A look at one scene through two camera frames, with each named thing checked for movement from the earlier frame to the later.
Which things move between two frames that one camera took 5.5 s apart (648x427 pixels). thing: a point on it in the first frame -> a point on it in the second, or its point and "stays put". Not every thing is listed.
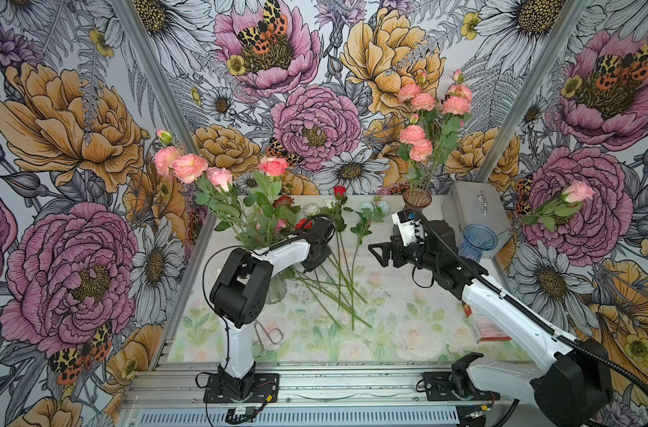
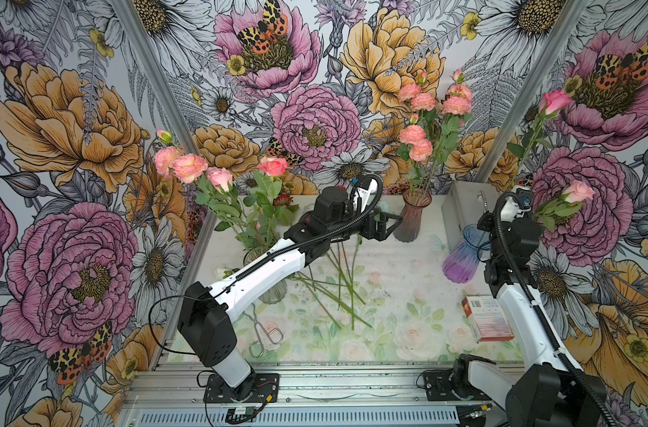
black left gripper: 308,266 -> 381,229
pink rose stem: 457,108 stays put
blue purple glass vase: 477,237 stays put
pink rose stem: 415,149 stays put
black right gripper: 394,244 -> 499,206
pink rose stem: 421,102 stays put
